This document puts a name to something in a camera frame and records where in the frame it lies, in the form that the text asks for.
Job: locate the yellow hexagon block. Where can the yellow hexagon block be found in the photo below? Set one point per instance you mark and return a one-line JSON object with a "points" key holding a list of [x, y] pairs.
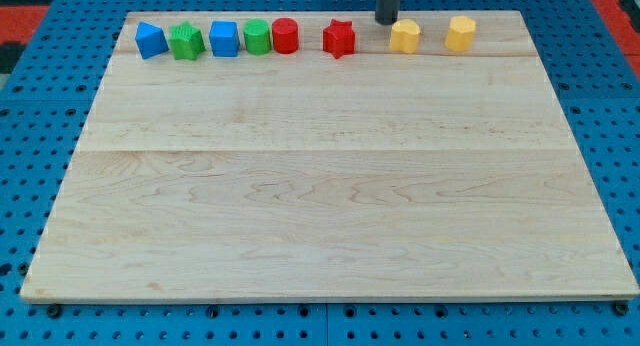
{"points": [[460, 35]]}

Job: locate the light wooden board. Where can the light wooden board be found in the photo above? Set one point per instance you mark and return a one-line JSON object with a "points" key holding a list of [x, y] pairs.
{"points": [[374, 177]]}

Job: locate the red star block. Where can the red star block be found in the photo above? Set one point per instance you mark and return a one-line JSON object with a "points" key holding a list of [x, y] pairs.
{"points": [[339, 38]]}

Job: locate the red cylinder block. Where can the red cylinder block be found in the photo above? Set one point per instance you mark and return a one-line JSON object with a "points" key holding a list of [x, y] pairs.
{"points": [[285, 35]]}

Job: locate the green cylinder block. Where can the green cylinder block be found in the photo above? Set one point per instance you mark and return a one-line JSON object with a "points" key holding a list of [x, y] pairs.
{"points": [[257, 36]]}

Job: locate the blue cube block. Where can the blue cube block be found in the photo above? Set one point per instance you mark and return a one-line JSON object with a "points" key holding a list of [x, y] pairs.
{"points": [[224, 38]]}

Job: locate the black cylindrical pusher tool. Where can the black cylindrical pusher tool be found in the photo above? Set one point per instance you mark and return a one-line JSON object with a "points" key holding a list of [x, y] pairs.
{"points": [[386, 11]]}

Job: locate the green star block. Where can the green star block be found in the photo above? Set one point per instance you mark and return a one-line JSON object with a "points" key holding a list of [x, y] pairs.
{"points": [[186, 41]]}

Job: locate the blue triangle block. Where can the blue triangle block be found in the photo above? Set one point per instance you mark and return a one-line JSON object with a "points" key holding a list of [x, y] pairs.
{"points": [[150, 40]]}

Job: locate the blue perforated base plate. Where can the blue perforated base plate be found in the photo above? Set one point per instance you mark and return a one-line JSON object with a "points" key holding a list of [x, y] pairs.
{"points": [[47, 99]]}

